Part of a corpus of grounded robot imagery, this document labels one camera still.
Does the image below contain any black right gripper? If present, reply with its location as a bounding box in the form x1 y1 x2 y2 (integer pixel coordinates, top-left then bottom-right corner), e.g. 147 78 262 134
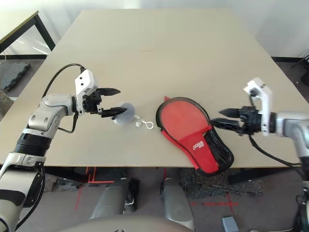
210 105 263 136

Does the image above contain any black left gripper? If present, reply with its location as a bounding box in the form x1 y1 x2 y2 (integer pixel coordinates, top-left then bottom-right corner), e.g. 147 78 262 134
82 87 128 119

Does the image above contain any grey pompom zipper keychain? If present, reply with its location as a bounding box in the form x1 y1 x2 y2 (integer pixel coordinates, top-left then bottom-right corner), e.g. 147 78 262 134
112 101 154 131

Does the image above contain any red black paddle case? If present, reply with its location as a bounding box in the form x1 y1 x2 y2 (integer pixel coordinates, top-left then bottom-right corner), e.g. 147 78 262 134
155 95 235 176

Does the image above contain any black table base bar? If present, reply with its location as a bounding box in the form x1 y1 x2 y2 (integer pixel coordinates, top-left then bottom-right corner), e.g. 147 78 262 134
227 168 303 184
44 166 89 185

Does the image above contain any speckled dark floor mat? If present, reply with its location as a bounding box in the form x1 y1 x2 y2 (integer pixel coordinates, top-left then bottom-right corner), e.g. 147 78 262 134
180 168 264 199
44 173 83 192

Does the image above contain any black chair base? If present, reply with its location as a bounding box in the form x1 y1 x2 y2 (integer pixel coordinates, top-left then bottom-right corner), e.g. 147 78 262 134
290 52 309 84

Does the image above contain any grey robot left leg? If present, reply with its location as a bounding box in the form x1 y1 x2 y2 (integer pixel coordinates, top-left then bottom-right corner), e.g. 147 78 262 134
89 177 141 221

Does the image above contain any grey robot leg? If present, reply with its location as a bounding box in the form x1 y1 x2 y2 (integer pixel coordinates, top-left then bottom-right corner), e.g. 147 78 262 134
89 177 141 221
160 178 195 231

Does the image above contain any grey robot right leg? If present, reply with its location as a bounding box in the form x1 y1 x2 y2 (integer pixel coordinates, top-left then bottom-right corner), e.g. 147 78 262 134
160 178 195 231

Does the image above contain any black foam floor tile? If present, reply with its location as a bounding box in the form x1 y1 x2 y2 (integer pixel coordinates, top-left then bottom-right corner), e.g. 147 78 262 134
0 60 32 91

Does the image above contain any small grey box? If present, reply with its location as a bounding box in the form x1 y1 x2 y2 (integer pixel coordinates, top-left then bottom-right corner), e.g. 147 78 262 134
221 216 240 232

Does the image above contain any grey robot torso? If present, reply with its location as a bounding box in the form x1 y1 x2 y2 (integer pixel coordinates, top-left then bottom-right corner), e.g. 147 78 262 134
57 216 194 232

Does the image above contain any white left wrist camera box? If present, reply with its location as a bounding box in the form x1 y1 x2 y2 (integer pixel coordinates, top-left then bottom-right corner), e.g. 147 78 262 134
73 69 100 115

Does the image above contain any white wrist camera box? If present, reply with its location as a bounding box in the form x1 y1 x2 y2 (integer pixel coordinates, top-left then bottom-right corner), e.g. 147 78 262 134
243 77 277 137
73 69 100 115

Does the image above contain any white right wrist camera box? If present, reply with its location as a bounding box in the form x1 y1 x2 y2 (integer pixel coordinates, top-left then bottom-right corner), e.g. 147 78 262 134
243 77 277 137

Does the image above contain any thin black left gripper cable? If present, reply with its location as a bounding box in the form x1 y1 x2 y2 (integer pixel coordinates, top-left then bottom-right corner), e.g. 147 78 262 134
57 113 79 134

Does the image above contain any black left camera cable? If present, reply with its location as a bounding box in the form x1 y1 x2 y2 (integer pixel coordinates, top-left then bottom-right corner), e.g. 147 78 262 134
44 63 86 99

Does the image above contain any side table with black frame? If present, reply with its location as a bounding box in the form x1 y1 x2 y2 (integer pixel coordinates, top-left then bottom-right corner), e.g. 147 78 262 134
0 10 56 60

